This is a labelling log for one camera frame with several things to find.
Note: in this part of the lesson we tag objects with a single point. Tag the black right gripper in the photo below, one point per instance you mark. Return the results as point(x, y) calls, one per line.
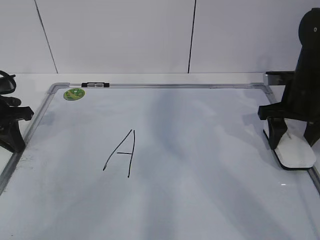
point(300, 101)

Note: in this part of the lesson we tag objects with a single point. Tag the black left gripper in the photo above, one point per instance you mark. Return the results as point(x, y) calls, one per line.
point(11, 112)

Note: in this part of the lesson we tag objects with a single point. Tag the white whiteboard eraser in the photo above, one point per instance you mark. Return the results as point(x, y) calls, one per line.
point(293, 152)

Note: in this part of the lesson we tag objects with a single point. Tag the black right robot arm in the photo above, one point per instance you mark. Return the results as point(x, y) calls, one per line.
point(309, 37)

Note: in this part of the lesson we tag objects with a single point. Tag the black board hanger clip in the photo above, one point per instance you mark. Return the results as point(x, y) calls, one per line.
point(95, 85)

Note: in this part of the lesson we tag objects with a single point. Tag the white aluminium-framed whiteboard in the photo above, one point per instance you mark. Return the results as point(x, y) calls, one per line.
point(155, 163)

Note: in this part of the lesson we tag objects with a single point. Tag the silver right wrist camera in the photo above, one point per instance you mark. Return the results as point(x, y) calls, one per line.
point(278, 78)

